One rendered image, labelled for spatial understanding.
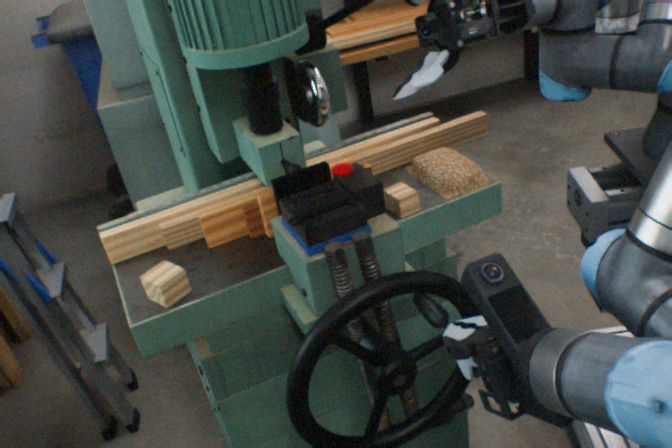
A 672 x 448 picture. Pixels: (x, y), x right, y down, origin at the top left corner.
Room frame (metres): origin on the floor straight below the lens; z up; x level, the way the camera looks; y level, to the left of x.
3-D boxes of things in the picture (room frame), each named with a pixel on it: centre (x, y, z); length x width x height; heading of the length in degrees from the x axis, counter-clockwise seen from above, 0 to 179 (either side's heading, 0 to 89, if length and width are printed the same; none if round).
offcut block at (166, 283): (0.74, 0.25, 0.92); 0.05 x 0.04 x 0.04; 45
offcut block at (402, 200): (0.85, -0.11, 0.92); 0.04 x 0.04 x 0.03; 24
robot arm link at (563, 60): (0.89, -0.39, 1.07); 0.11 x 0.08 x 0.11; 48
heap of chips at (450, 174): (0.94, -0.20, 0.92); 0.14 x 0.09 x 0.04; 19
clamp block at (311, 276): (0.76, 0.00, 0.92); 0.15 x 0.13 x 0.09; 109
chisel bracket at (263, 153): (0.95, 0.08, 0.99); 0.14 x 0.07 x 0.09; 19
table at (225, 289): (0.84, 0.03, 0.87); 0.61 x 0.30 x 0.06; 109
